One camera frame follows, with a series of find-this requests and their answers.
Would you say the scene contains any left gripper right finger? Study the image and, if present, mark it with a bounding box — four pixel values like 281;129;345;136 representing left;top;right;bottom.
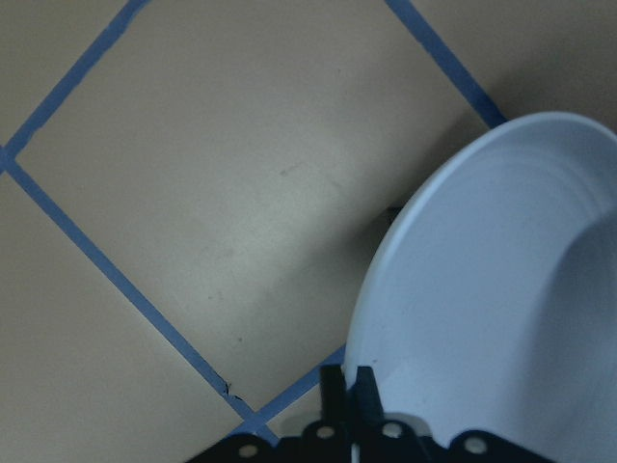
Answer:
354;366;385;429

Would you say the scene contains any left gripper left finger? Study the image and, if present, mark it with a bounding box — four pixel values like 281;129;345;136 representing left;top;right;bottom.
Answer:
319;365;349;434

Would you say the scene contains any blue plate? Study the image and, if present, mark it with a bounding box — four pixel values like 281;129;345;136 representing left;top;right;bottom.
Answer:
344;112;616;462

